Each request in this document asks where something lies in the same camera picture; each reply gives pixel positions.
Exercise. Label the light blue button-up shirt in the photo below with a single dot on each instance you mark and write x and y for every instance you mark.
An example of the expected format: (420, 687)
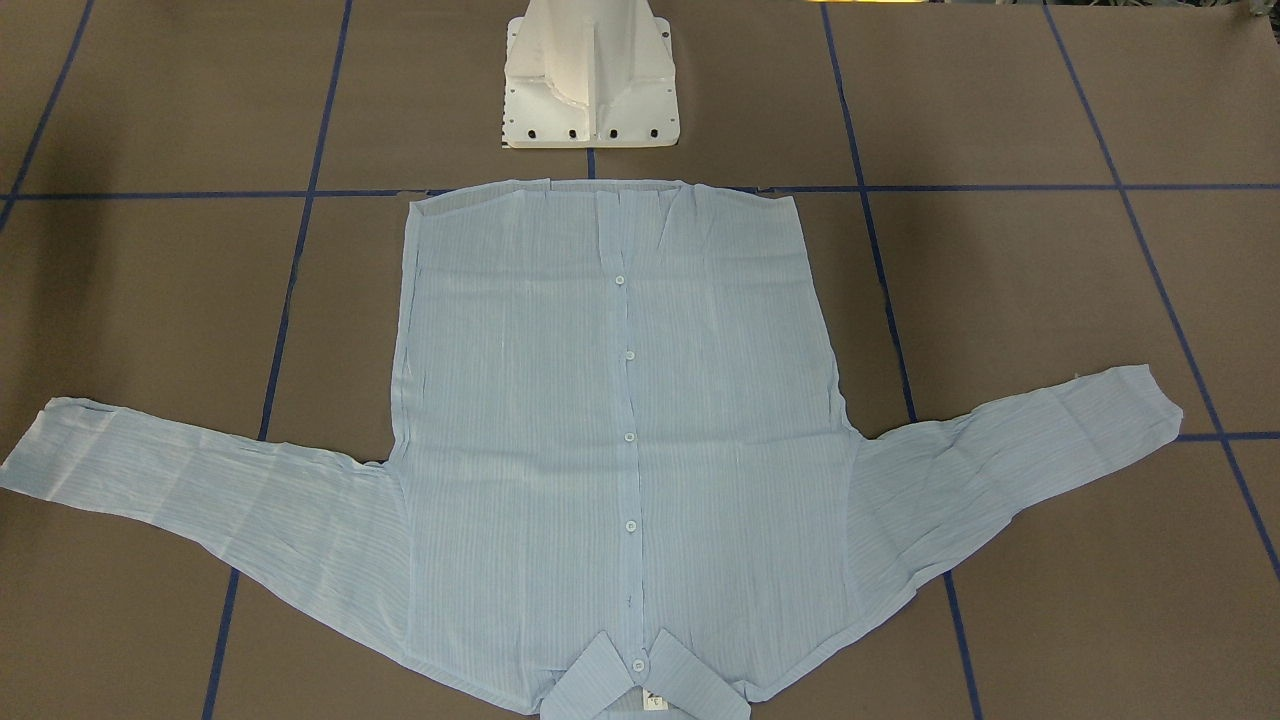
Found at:
(622, 464)

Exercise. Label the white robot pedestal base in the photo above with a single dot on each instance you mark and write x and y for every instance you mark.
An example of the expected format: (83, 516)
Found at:
(589, 75)

